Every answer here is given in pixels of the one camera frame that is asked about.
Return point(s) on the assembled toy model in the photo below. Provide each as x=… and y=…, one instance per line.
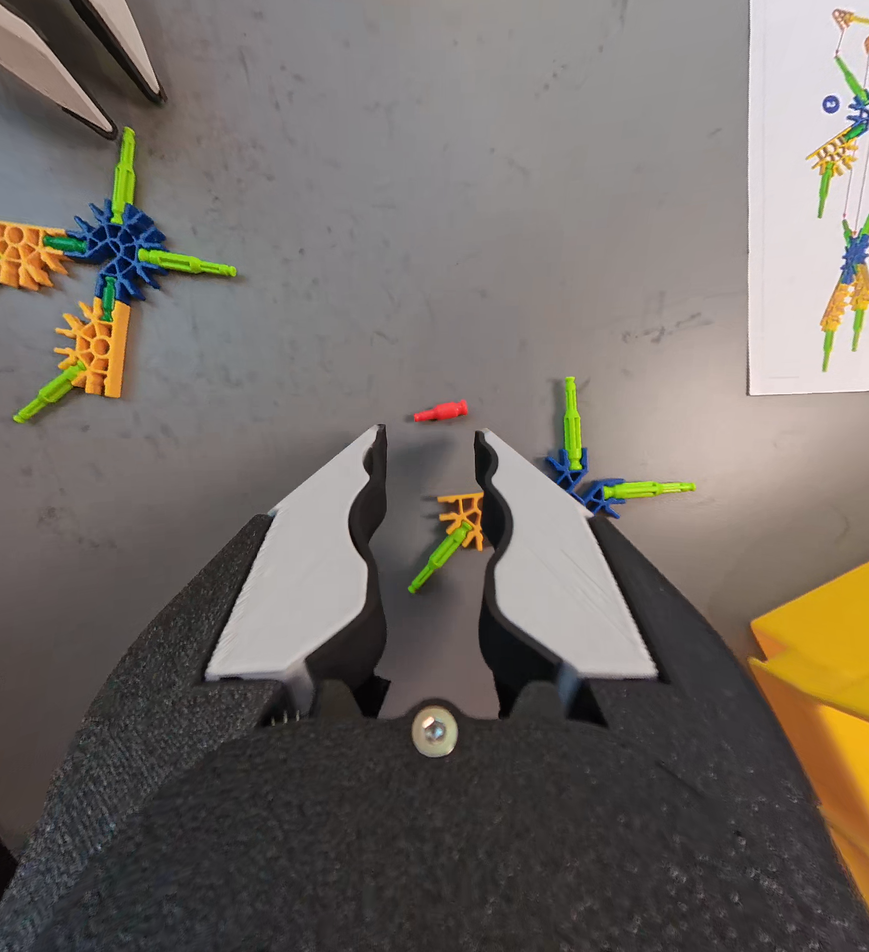
x=572, y=424

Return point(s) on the printed instruction sheet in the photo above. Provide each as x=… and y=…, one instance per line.
x=784, y=223

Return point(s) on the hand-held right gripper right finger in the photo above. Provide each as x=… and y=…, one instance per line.
x=568, y=587

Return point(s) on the yellow storage bin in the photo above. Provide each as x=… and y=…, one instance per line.
x=851, y=669

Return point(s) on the dark green short toy rod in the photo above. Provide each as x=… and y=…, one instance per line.
x=108, y=297
x=66, y=243

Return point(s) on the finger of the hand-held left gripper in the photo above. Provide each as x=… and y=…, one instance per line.
x=126, y=37
x=10, y=41

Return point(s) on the light green toy rod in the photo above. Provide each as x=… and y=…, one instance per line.
x=185, y=264
x=123, y=175
x=47, y=393

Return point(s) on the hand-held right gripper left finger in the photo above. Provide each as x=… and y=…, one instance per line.
x=300, y=587

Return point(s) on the yellow toy connector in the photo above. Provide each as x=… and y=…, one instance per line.
x=116, y=349
x=14, y=271

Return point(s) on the blue toy connector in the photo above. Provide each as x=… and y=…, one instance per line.
x=118, y=249

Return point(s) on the grey desk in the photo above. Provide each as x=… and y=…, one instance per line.
x=404, y=186

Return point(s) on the red short toy rod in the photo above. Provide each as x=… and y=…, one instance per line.
x=442, y=411

